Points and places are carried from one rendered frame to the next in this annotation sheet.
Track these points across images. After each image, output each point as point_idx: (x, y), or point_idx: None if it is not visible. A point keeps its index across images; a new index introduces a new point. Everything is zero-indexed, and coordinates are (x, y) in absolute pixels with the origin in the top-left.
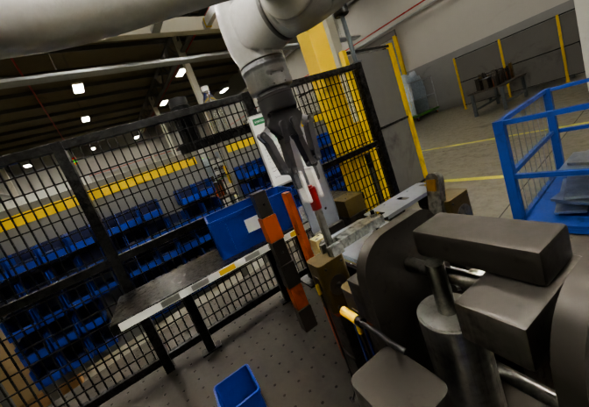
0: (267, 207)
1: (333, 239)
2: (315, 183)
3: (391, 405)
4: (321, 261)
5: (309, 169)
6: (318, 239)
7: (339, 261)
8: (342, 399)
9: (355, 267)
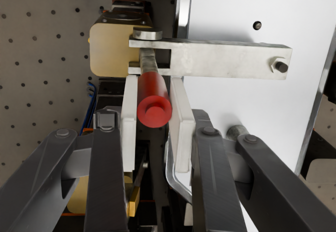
0: None
1: (165, 48)
2: (171, 128)
3: None
4: (108, 61)
5: (175, 159)
6: None
7: None
8: (93, 1)
9: None
